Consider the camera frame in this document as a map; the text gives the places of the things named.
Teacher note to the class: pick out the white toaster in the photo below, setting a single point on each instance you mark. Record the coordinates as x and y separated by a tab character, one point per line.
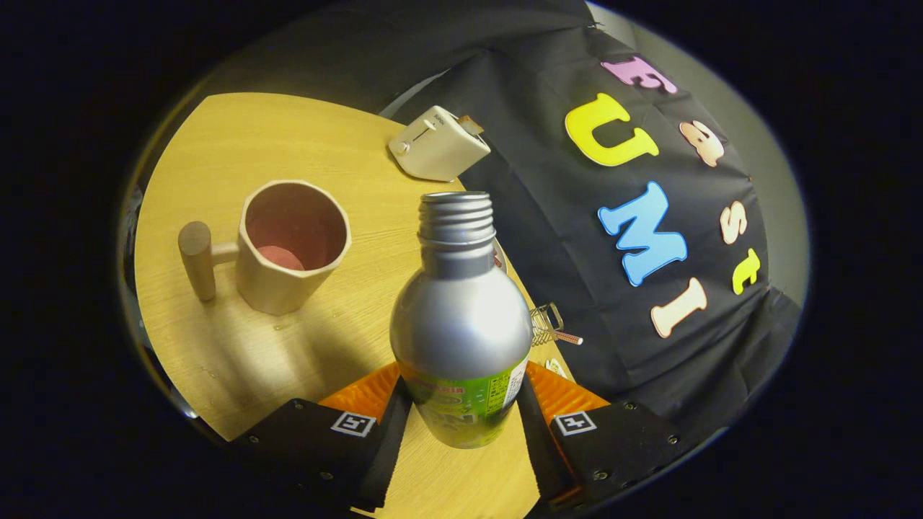
436	151

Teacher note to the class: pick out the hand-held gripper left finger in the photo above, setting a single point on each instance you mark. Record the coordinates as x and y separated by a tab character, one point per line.
386	440

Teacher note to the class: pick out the wooden table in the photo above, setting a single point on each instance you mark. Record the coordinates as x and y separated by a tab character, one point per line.
238	360

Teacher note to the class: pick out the black backdrop cloth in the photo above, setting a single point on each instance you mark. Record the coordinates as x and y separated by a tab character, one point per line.
555	216

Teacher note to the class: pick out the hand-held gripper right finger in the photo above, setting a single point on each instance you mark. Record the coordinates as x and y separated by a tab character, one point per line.
537	440

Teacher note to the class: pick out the brown toast slice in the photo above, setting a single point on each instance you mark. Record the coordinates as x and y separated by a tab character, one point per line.
472	125

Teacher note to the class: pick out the silver bottle with green label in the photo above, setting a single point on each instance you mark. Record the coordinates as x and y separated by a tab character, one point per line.
461	324

